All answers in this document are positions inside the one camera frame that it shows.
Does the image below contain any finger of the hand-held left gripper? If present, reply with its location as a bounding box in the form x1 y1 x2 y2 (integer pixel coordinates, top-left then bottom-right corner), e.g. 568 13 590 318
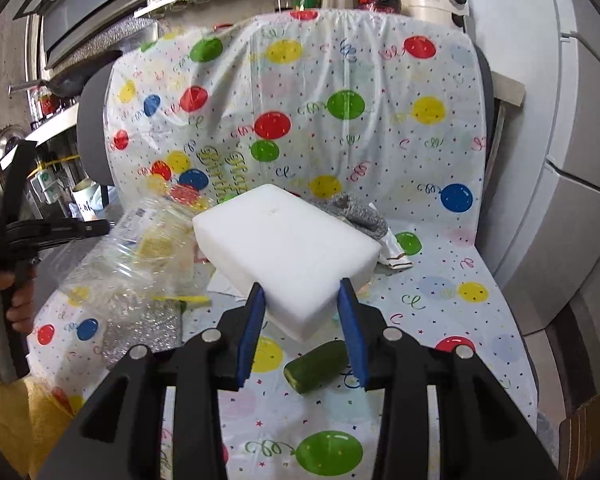
30 219 111 250

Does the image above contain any yellow strip wrapper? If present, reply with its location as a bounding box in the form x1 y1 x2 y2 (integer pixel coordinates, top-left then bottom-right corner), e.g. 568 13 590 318
152 295 212 307

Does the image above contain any wooden board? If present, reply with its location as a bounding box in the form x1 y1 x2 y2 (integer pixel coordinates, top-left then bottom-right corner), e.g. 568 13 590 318
490 72 527 107

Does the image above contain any white crumpled wrapper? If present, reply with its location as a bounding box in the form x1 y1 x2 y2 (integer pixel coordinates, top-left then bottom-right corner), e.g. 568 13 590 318
377 227 415 273

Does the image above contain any silver bubble wrap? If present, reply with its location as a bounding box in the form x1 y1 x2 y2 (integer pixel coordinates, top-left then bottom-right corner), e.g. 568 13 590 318
100 300 186 367

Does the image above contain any black wok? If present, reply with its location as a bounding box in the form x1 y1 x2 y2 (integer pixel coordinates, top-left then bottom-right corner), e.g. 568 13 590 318
9 50 124 99

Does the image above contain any green cucumber piece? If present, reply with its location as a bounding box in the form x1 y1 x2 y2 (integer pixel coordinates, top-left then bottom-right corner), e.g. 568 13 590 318
283 340 351 394

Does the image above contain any white foam block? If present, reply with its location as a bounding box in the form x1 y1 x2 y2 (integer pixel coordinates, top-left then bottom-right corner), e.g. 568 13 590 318
192 183 382 343

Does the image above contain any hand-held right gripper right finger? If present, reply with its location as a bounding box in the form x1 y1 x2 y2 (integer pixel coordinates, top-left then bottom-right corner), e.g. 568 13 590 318
337 277 563 480

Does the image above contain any cardboard box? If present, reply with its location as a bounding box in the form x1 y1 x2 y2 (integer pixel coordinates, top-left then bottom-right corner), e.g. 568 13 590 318
559 379 600 480

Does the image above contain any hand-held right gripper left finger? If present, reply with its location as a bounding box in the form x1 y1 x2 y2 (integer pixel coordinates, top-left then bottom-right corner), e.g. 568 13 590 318
37 282 267 480

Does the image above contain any white mug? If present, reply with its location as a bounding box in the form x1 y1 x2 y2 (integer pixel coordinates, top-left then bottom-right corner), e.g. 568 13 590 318
71 178 107 221

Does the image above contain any grey knitted cloth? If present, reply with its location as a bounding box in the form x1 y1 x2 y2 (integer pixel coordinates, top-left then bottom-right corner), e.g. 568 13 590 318
312 192 391 242

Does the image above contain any person's left hand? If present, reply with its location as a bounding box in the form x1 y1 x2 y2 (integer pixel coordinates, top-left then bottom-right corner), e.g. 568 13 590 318
0 266 37 361

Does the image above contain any clear plastic bag with label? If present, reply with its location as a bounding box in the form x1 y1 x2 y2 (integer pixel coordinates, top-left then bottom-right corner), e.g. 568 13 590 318
62 195 216 311

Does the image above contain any steel range hood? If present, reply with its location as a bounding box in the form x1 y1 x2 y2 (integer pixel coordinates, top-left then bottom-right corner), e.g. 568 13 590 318
17 0 152 70

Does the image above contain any white refrigerator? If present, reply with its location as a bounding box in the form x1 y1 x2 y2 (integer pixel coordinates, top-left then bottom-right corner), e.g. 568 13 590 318
447 0 600 337

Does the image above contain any stainless steel lid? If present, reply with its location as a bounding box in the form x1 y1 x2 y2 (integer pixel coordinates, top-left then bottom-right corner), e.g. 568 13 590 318
0 127 29 172

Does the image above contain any balloon-print plastic cover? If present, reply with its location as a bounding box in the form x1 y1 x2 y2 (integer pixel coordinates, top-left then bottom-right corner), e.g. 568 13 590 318
27 7 538 480

